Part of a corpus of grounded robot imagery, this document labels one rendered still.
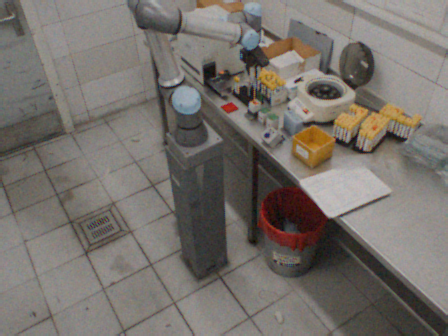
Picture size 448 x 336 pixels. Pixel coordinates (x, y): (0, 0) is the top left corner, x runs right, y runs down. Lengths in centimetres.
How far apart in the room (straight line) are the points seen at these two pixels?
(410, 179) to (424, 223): 24
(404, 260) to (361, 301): 94
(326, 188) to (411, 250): 40
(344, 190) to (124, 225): 158
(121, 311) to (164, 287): 26
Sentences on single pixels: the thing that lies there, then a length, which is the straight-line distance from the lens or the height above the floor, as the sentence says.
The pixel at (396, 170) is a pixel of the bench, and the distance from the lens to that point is 202.
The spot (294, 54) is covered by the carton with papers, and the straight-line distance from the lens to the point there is 262.
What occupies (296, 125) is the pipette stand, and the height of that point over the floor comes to 96.
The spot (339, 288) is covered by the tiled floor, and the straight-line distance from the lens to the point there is 263.
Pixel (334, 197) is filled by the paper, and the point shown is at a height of 89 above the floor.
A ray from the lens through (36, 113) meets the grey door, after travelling 365.
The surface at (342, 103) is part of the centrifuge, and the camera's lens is 218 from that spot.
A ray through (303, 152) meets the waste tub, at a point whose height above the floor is 93.
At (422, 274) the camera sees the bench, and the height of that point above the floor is 87.
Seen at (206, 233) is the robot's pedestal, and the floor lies 37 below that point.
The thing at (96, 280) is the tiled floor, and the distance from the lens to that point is 273.
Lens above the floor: 219
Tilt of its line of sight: 43 degrees down
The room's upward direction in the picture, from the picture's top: 3 degrees counter-clockwise
